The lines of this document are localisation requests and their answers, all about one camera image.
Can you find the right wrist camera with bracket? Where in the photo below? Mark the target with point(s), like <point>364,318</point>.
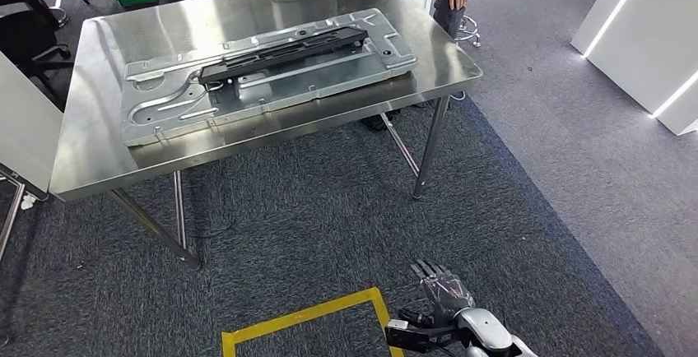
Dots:
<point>398,324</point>

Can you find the stainless steel workbench table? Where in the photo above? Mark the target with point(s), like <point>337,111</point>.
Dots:
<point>98,125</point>

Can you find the chrome stool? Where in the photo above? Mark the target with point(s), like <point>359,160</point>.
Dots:
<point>468,27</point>

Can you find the yellow floor tape square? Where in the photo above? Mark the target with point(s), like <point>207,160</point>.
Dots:
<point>300,315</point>

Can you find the grey stamped metal panel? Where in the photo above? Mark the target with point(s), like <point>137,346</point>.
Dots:
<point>300,79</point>

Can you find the black office chair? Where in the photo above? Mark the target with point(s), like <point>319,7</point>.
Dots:
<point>27,33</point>

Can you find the white lit display pedestal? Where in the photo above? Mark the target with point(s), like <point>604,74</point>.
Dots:
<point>654,27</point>

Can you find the black plastic plate frame part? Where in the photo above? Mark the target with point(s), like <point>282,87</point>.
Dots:
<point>283,52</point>

